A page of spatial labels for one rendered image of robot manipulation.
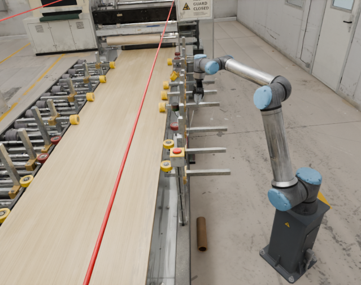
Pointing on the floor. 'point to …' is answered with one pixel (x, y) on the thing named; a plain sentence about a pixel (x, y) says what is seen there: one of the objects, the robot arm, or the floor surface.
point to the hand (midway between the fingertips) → (197, 103)
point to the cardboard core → (201, 234)
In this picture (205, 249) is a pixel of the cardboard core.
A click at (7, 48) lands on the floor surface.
